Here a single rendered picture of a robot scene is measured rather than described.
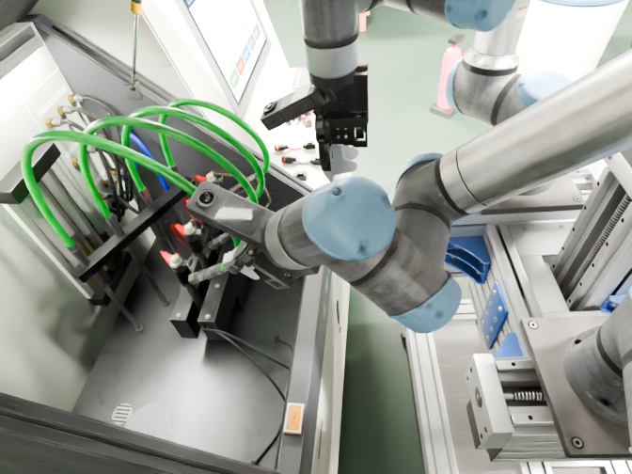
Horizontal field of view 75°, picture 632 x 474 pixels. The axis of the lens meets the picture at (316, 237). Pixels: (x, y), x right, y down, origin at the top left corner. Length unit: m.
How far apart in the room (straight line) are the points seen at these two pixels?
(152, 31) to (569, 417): 1.00
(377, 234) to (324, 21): 0.31
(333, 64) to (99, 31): 0.57
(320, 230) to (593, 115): 0.25
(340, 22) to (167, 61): 0.50
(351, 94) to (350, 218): 0.32
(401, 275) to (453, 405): 1.25
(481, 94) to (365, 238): 0.68
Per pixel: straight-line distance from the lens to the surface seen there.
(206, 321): 0.91
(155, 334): 1.13
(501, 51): 0.99
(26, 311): 0.98
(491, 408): 0.79
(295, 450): 0.80
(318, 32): 0.59
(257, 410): 0.96
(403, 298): 0.42
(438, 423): 1.58
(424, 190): 0.49
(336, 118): 0.65
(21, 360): 0.99
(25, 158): 0.75
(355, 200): 0.36
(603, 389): 0.76
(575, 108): 0.43
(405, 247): 0.41
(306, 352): 0.86
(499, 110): 0.98
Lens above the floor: 1.71
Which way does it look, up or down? 48 degrees down
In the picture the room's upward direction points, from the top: 8 degrees counter-clockwise
